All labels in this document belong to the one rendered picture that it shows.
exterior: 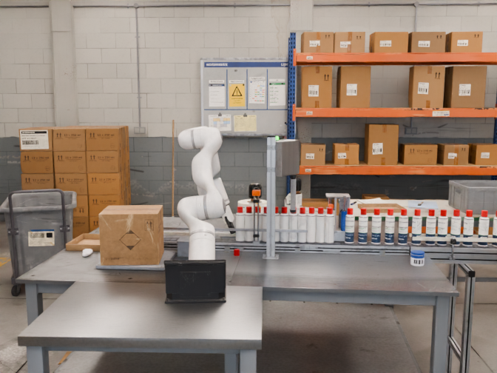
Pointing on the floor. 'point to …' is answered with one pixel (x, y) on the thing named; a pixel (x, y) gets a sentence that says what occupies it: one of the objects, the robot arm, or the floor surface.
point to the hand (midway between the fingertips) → (232, 229)
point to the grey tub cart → (37, 227)
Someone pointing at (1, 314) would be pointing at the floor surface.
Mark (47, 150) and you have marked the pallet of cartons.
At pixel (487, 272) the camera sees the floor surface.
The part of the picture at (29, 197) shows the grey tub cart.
